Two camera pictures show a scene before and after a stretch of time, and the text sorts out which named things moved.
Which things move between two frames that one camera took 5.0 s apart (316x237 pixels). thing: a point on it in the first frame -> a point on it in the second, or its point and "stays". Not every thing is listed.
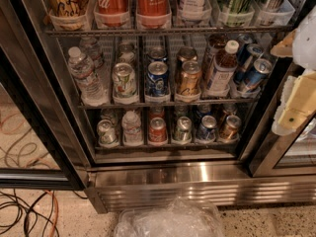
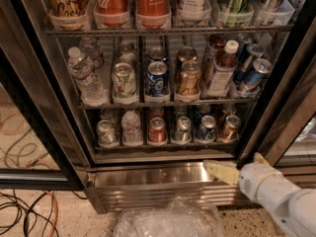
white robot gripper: (306, 43) -> (254, 179)
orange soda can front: (230, 131) stays
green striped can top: (236, 3) stays
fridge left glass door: (43, 144) stays
